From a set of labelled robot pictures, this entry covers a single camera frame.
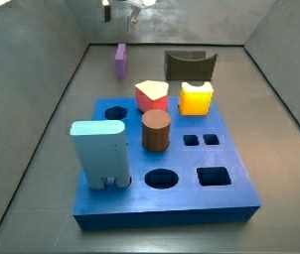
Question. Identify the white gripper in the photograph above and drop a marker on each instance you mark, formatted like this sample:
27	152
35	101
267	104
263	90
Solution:
136	11

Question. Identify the purple double-square block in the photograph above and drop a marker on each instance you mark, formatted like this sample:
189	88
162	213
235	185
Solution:
120	59

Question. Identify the blue shape-sorter board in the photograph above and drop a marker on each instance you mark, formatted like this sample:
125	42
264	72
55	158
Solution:
192	184

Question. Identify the black curved stand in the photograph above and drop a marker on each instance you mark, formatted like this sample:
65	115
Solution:
189	65

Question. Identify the red pentagon block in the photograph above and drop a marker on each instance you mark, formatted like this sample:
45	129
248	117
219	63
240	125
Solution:
152	95

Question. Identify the yellow arch block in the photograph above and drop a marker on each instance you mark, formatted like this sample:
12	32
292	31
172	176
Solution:
196	99

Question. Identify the brown cylinder block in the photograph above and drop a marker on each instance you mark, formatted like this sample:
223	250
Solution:
156	129

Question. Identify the light blue tall block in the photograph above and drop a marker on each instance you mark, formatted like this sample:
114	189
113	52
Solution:
102	152

